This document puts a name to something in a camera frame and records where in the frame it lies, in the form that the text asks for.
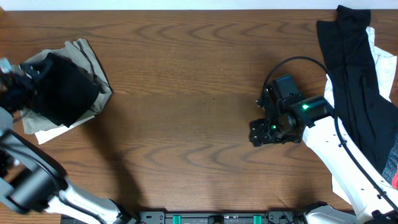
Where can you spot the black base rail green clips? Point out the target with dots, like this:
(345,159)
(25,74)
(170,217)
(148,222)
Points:
(270,217)

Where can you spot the folded beige t-shirt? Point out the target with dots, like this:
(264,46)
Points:
(81,54)

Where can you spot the black logo t-shirt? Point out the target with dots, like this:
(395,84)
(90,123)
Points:
(62,92)

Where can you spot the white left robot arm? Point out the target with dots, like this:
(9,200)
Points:
(30,178)

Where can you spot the folded white garment under beige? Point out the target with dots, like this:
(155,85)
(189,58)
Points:
(45,136)

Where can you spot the white garment in pile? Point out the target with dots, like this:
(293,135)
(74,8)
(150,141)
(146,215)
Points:
(385,64)

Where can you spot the black garment in pile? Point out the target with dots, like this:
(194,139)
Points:
(369,119)

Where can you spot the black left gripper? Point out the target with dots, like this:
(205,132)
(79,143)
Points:
(28,72)

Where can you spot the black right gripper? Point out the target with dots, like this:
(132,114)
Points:
(259,135)

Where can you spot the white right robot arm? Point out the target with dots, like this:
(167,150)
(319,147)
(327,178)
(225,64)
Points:
(372,198)

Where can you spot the grey red garment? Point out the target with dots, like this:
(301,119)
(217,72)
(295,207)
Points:
(390,171)

